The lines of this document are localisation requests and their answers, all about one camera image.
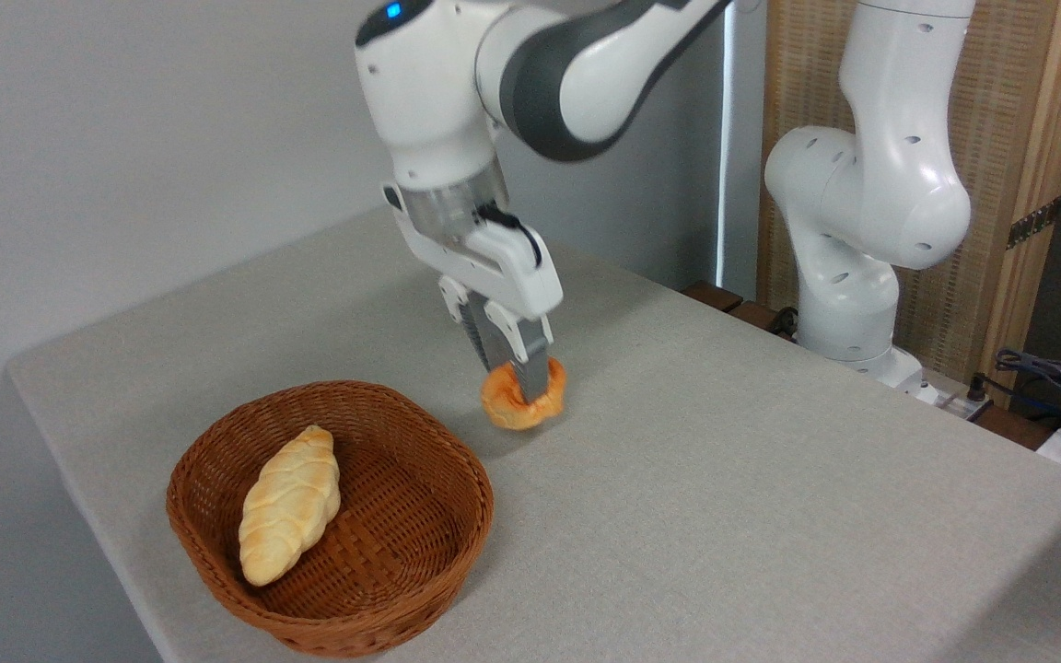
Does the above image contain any metal screen hinge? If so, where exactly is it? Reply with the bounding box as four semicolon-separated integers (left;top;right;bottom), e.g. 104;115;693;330
1006;195;1061;250

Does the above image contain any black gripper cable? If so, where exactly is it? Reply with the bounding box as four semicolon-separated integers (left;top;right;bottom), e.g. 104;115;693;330
477;202;544;271

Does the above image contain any long pale braided bread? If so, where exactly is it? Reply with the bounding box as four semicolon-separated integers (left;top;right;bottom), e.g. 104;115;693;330
238;425;343;587

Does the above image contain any round orange braided bread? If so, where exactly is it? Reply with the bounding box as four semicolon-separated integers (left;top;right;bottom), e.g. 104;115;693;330
480;356;568;432

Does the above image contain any wooden woven folding screen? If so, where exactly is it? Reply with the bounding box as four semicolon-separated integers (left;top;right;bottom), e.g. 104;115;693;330
756;0;1061;408

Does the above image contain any bundle of dark cables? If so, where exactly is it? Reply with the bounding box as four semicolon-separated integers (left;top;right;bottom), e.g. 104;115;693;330
993;347;1061;436

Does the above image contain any brown woven wicker basket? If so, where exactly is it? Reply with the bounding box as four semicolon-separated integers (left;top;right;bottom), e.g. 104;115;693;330
166;380;496;658

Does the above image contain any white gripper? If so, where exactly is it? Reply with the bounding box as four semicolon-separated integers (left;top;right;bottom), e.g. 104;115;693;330
382;183;565;404

